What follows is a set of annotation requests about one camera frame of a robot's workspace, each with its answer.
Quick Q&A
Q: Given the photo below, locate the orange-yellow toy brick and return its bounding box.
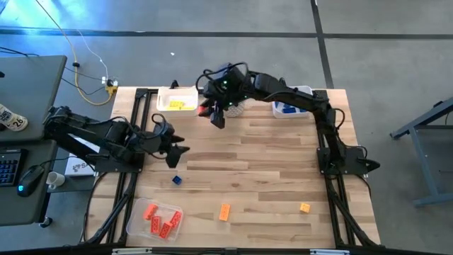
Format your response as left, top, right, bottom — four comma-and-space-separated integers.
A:
218, 203, 231, 222

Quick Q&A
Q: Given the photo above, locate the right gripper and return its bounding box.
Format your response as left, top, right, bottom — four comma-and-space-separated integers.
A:
204, 90, 236, 130

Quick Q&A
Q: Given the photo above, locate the yellow cable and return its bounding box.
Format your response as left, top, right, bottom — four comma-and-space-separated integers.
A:
34, 0, 116, 106

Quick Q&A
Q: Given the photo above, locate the white cable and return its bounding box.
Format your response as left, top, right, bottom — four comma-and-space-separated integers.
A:
76, 28, 109, 84

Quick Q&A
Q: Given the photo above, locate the grey desk top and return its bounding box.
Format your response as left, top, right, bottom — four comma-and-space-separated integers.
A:
0, 55, 68, 142

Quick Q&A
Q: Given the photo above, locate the clear plastic container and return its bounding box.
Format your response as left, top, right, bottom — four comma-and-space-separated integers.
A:
125, 197, 185, 244

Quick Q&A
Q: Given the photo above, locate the white bracket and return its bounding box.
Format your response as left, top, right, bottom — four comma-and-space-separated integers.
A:
309, 249, 350, 255
111, 247, 153, 255

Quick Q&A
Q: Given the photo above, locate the black computer mouse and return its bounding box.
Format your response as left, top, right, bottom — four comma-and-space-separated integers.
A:
16, 164, 46, 198

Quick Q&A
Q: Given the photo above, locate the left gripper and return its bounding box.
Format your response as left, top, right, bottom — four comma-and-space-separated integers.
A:
150, 122, 191, 169

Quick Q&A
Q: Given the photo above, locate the blue-grey table frame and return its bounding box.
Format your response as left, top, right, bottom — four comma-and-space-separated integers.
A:
390, 96, 453, 208

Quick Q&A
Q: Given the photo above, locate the white cup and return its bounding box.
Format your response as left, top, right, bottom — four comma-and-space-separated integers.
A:
45, 171, 67, 191

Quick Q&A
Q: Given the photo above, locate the black keyboard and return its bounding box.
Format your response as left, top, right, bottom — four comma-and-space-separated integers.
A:
0, 149, 23, 188

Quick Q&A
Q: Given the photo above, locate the dark grey keyboard desk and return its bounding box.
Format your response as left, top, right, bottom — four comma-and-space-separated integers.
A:
0, 140, 59, 227

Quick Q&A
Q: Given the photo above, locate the white plastic bin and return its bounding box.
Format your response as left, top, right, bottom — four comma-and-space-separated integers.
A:
271, 85, 317, 120
156, 86, 200, 118

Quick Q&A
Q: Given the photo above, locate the black floor cable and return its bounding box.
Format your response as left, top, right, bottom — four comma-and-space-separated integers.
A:
60, 65, 107, 96
0, 47, 39, 57

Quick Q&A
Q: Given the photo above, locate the potted succulent plant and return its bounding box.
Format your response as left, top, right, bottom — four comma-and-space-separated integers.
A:
226, 102, 247, 118

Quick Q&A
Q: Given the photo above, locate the black aluminium table frame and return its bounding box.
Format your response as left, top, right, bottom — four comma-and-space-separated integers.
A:
80, 86, 382, 255

